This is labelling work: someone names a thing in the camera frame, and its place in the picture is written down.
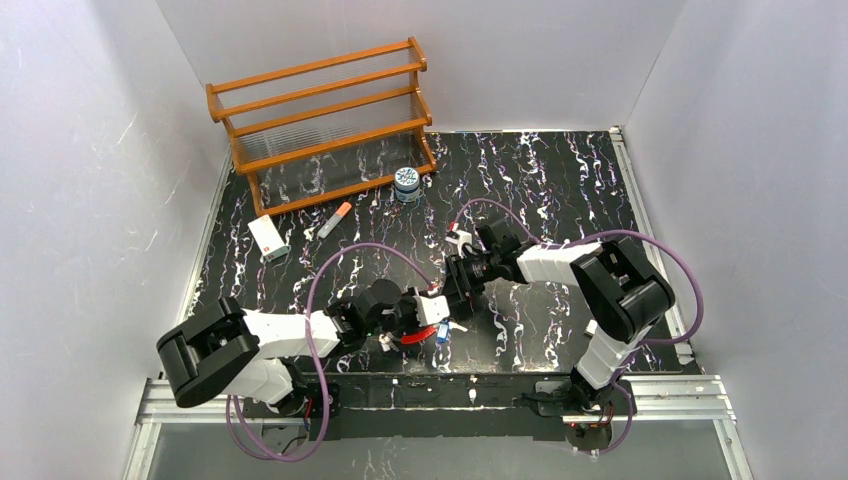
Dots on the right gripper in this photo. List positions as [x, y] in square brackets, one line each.
[454, 278]

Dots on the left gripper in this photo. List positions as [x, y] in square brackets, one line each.
[408, 318]

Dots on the red handled keyring with keys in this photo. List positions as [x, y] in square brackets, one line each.
[407, 336]

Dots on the blue tagged key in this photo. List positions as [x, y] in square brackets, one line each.
[446, 328]

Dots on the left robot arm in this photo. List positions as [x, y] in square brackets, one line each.
[228, 350]

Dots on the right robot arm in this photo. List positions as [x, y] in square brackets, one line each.
[625, 293]

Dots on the orange capped marker pen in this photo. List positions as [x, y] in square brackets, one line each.
[334, 220]

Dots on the small blue patterned tin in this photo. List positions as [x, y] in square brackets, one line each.
[407, 185]

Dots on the white card box right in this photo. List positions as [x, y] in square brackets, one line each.
[591, 328]

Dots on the white card box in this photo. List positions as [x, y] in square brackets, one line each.
[268, 239]
[591, 328]

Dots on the white card box left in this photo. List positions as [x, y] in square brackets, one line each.
[268, 239]

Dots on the orange wooden shelf rack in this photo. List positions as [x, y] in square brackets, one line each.
[307, 111]

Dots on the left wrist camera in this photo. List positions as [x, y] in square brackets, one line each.
[430, 308]

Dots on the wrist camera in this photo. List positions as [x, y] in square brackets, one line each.
[430, 308]
[458, 239]

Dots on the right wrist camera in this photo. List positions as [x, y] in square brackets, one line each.
[458, 239]

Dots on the aluminium frame rail front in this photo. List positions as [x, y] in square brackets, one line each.
[656, 397]

